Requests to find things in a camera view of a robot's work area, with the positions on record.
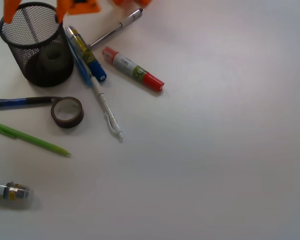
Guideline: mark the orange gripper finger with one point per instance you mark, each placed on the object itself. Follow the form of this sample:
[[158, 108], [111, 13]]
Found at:
[[61, 9], [9, 10]]

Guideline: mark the clear tape roll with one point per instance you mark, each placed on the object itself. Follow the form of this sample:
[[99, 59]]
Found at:
[[53, 57]]

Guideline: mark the brown tape roll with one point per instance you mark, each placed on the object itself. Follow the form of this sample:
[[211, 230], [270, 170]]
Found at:
[[67, 112]]

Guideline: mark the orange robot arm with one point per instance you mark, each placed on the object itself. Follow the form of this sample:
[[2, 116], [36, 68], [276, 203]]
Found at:
[[119, 3]]

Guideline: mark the black mesh pen holder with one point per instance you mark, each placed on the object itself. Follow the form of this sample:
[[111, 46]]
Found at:
[[35, 26]]

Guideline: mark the light blue ballpoint pen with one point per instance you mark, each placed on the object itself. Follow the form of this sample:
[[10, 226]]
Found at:
[[79, 64]]

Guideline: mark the silver metal pen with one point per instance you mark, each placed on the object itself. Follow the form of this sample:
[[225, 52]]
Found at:
[[119, 27]]

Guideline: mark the dark blue black pen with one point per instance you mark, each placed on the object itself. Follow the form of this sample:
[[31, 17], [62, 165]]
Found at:
[[28, 101]]

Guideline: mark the white retractable pen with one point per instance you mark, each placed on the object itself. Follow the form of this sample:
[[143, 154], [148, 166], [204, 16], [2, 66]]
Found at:
[[109, 116]]

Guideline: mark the blue cap whiteboard marker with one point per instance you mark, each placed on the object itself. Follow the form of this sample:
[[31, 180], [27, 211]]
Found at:
[[83, 51]]

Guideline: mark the red cap whiteboard marker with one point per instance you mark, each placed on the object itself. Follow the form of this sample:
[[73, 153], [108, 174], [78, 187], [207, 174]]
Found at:
[[132, 69]]

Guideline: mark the green mechanical pencil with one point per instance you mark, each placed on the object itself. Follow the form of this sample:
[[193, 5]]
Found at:
[[15, 134]]

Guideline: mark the black cap whiteboard marker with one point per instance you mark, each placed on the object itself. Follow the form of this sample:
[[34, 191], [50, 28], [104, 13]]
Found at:
[[15, 196]]

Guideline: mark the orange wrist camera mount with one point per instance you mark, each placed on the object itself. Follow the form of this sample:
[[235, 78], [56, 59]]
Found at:
[[78, 7]]

